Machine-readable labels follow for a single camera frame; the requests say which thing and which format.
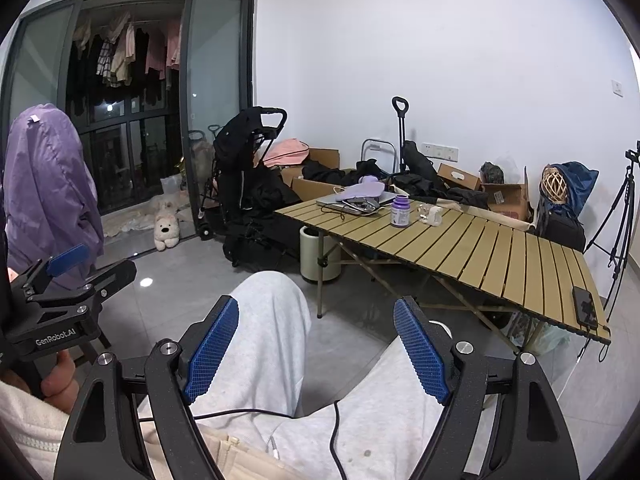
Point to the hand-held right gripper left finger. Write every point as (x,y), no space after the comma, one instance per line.
(212,355)

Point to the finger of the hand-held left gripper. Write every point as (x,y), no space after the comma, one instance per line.
(112,275)
(67,260)

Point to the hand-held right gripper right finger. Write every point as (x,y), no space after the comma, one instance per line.
(420,355)

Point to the person's left forearm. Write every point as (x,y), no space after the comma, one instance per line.
(25,435)

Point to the person's left hand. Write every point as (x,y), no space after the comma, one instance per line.
(60,377)

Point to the person's left leg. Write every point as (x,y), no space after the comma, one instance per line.
(265,320)

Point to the person's leg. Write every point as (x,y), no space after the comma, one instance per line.
(380,410)
(265,320)

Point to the person's right leg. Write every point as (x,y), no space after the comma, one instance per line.
(380,410)

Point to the white plush toy dog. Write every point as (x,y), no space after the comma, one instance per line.
(166,230)

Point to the purple jacket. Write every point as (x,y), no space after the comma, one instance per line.
(50,175)

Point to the beige cloth bag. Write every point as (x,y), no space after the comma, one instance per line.
(235,455)

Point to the slatted folding table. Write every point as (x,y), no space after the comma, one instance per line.
(475,260)

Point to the green plastic bag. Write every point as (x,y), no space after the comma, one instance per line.
(547,337)

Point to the white trash can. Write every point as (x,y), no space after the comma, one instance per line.
(315,260)

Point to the clear glass jar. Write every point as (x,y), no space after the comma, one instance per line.
(430,215)

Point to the purple bottle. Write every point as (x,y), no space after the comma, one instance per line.
(400,212)

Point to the beige rolled tube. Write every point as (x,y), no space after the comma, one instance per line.
(500,219)

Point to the black stroller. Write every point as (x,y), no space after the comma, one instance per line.
(240,160)

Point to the black smartphone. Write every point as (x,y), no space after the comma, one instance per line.
(585,307)

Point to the purple cloth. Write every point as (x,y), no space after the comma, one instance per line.
(360,192)

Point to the printed cardboard box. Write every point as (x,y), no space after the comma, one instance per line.
(510,200)

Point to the grey laptop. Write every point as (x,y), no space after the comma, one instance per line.
(327,201)

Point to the black bag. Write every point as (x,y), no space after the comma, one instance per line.
(425,175)

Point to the black suitcase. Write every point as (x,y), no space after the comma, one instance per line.
(562,232)

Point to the large open cardboard box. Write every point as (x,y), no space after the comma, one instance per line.
(315,187)

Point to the camouflage bag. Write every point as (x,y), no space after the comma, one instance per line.
(492,172)

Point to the pile of black clothes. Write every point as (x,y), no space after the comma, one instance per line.
(325,172)

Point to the pink cloth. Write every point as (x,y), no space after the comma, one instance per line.
(287,152)

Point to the woven rattan ball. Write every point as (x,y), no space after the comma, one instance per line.
(554,186)

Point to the row of hanging clothes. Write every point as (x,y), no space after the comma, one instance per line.
(120,50)

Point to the sliding glass door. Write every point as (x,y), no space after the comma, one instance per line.
(215,60)

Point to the black tripod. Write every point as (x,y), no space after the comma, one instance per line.
(620,210)

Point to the wall socket strip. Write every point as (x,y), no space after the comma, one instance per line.
(440,152)

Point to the grey folding frame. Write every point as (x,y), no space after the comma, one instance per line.
(375,146)

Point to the white wall switch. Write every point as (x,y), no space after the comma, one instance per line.
(617,87)

